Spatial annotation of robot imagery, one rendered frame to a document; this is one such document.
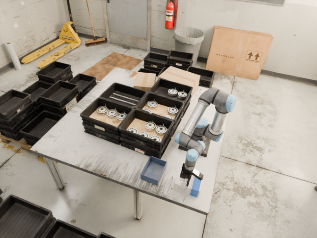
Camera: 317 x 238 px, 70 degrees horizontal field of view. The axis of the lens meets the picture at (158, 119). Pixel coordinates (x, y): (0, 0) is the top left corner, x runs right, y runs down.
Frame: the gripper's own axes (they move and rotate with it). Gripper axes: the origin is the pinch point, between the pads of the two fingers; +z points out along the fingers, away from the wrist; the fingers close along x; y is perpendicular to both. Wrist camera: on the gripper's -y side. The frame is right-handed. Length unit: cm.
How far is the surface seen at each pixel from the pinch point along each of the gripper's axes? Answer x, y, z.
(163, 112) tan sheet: -64, 42, -7
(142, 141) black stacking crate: -17.7, 45.5, -10.3
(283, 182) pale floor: -91, -105, 76
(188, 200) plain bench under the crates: 10.5, -3.6, 6.2
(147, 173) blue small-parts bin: -0.4, 34.0, 5.8
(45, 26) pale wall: -287, 376, 35
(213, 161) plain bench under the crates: -32.5, -15.6, 6.2
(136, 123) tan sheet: -40, 60, -7
